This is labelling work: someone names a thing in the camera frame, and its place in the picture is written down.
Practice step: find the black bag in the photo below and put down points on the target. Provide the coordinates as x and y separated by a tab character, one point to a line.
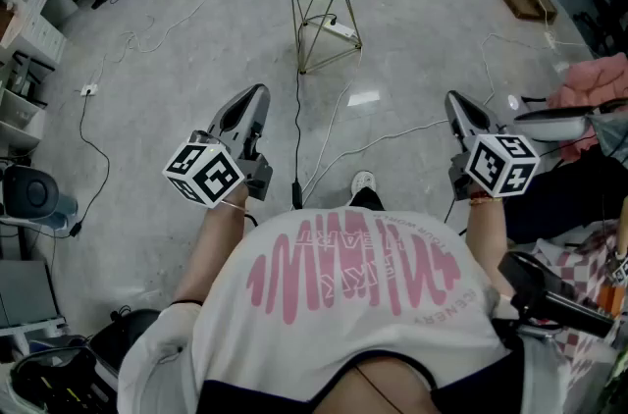
59	382

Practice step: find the white power strip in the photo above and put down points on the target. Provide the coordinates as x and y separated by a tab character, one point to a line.
341	29
550	40

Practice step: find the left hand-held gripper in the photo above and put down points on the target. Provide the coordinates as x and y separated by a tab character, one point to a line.
216	176

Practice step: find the person's black trouser leg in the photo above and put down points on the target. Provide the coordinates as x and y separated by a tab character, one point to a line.
368	198

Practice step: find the person's white shoe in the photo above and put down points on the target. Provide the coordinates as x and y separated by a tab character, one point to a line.
364	182

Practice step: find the blue grey speaker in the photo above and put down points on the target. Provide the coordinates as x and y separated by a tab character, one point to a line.
34	193

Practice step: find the person's left forearm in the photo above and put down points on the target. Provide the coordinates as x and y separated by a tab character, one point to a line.
216	245

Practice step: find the white floor socket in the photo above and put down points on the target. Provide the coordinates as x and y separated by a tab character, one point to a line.
89	89

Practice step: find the white open shelf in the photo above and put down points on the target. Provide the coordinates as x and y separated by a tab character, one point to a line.
19	118

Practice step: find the person's right forearm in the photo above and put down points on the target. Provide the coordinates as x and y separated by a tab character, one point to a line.
486	240

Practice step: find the black elastic band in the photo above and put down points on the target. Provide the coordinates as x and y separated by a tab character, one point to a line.
186	302

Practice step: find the person's white pink-print t-shirt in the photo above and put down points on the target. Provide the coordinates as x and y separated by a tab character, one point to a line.
343	304

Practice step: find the black fabric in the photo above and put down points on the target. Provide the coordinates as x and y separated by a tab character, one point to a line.
564	196

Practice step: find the pink white checkered cloth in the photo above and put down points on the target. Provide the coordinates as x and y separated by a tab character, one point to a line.
579	270

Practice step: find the thin metal bangle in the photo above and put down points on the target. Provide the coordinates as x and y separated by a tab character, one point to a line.
234	205

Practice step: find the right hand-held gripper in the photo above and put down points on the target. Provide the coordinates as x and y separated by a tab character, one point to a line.
505	167

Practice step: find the grey case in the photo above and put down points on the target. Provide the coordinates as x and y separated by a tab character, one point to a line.
24	294

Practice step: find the white drawer cabinet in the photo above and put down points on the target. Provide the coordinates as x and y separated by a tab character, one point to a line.
39	29

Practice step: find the black waist pack device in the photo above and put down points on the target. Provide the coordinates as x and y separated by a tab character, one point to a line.
554	299

